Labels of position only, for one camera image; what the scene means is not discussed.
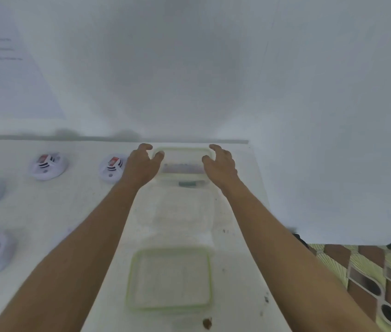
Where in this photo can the person's left forearm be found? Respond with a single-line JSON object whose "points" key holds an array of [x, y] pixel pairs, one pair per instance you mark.
{"points": [[77, 255]]}

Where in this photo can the large clear plastic container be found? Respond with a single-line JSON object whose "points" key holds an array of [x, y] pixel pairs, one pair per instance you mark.
{"points": [[178, 214]]}

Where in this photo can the printed white paper sheet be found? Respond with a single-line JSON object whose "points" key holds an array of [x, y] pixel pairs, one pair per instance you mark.
{"points": [[15, 86]]}

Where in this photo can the black rounded object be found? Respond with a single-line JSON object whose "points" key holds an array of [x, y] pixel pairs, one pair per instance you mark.
{"points": [[301, 238]]}

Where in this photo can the small clear plastic container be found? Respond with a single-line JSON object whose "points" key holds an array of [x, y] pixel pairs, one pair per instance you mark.
{"points": [[171, 179]]}

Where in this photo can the person's right hand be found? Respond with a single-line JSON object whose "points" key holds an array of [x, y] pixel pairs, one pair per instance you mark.
{"points": [[223, 169]]}

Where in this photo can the person's left hand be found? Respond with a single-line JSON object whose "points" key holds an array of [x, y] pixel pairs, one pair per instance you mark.
{"points": [[141, 165]]}

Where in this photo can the person's right forearm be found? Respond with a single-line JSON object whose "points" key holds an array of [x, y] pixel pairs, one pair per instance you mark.
{"points": [[285, 259]]}

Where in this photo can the large green-rimmed clear lid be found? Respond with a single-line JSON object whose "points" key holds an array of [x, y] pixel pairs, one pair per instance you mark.
{"points": [[167, 280]]}

